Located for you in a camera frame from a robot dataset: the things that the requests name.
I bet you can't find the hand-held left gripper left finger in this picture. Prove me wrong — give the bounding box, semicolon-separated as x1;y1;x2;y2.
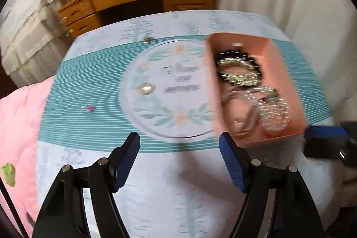
32;132;140;238

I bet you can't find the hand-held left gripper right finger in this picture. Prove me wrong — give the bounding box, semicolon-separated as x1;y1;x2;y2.
219;132;327;238

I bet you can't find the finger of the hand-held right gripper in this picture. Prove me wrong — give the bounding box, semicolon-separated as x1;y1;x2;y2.
303;126;349;159

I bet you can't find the white pearl bracelet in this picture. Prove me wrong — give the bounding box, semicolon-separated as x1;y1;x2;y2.
245;85;292;133

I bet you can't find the pink string bracelet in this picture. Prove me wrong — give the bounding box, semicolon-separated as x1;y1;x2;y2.
222;86;261;136

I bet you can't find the gold chain necklace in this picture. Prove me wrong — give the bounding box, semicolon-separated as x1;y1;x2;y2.
218;57;260;85

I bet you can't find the pink plastic box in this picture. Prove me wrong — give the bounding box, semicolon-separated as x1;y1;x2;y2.
206;32;309;148

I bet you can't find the black bead bracelet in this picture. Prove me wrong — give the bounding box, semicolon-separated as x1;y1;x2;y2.
214;49;263;86

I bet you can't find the tree print tablecloth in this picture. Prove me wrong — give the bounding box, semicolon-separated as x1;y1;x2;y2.
35;10;345;238

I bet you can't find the pink quilted blanket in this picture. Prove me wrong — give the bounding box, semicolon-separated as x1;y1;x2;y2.
0;76;58;238

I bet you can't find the green crumpled wrapper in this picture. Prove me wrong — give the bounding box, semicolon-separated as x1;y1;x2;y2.
0;163;16;187

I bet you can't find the lace covered cabinet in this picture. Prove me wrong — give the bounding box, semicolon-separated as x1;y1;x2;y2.
0;0;77;89

